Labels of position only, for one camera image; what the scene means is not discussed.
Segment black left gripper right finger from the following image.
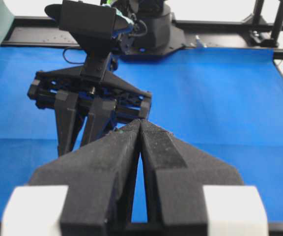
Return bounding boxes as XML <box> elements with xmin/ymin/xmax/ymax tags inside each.
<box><xmin>140</xmin><ymin>120</ymin><xmax>244</xmax><ymax>236</ymax></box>

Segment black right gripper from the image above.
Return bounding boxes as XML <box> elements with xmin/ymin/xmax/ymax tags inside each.
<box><xmin>28</xmin><ymin>70</ymin><xmax>152</xmax><ymax>156</ymax></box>

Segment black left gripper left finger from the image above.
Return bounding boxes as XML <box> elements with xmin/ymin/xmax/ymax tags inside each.
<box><xmin>28</xmin><ymin>119</ymin><xmax>141</xmax><ymax>236</ymax></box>

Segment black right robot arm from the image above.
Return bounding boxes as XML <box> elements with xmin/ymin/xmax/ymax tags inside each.
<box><xmin>28</xmin><ymin>0</ymin><xmax>243</xmax><ymax>236</ymax></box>

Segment blue table mat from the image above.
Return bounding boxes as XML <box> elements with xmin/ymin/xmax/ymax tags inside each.
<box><xmin>0</xmin><ymin>47</ymin><xmax>283</xmax><ymax>221</ymax></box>

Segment black cable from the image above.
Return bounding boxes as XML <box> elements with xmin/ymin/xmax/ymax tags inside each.
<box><xmin>63</xmin><ymin>46</ymin><xmax>87</xmax><ymax>65</ymax></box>

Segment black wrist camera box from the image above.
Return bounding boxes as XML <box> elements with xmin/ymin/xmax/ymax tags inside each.
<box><xmin>44</xmin><ymin>0</ymin><xmax>130</xmax><ymax>50</ymax></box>

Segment black frame stand post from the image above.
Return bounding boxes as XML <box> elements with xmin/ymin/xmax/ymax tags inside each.
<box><xmin>242</xmin><ymin>0</ymin><xmax>283</xmax><ymax>48</ymax></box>

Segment black aluminium frame rail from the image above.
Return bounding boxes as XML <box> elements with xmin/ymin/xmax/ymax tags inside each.
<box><xmin>1</xmin><ymin>17</ymin><xmax>273</xmax><ymax>58</ymax></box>

